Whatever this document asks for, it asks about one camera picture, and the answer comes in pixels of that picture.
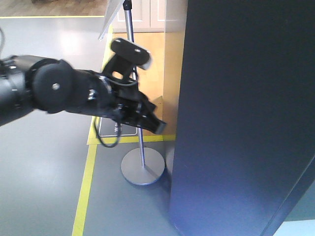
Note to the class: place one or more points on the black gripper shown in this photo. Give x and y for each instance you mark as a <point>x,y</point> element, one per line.
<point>130,106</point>

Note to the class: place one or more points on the fridge door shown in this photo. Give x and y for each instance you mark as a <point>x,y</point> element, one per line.
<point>246,118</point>

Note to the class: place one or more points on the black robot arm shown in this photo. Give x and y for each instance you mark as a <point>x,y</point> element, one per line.
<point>31,82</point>

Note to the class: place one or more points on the dark grey fridge body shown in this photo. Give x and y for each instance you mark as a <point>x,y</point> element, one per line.
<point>292,198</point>

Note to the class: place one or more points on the silver sign stand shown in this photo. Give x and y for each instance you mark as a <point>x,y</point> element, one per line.
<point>140,166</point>

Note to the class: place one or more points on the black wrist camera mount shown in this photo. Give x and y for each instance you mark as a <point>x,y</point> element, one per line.
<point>127,56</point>

